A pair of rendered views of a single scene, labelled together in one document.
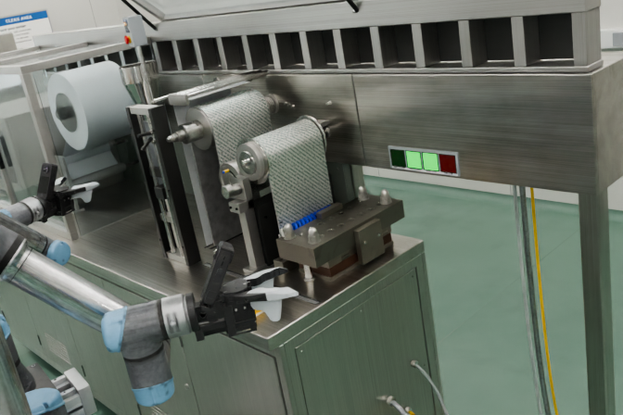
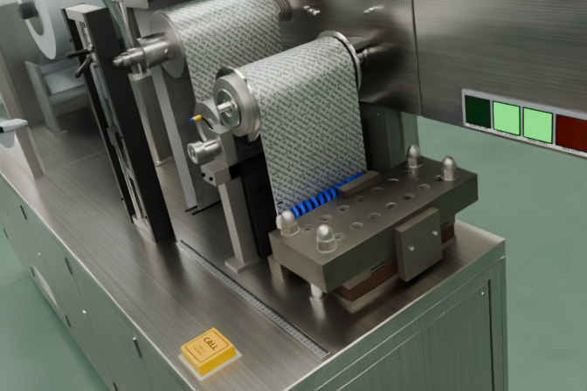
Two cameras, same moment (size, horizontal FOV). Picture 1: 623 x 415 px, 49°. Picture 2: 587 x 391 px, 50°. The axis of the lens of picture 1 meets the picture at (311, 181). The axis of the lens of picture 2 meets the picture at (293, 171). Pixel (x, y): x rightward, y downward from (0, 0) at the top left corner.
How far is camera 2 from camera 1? 90 cm
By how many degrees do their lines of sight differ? 11
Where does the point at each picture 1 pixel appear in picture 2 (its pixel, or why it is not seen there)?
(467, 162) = not seen: outside the picture
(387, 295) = (440, 326)
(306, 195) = (323, 160)
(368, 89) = not seen: outside the picture
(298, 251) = (300, 260)
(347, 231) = (383, 230)
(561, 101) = not seen: outside the picture
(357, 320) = (390, 372)
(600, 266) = not seen: outside the picture
